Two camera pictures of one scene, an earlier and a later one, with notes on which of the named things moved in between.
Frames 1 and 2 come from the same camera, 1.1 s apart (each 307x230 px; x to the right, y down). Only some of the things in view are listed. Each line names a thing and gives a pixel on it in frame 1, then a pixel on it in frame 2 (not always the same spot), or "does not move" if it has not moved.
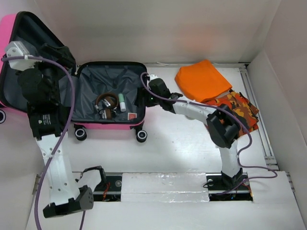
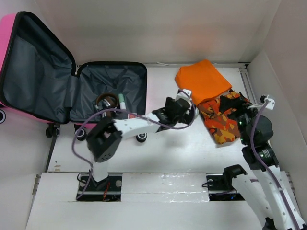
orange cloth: (201, 80) does not move
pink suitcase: (104, 92) does not move
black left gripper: (64, 57) to (186, 118)
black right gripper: (142, 93) to (225, 102)
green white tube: (122, 102) does not move
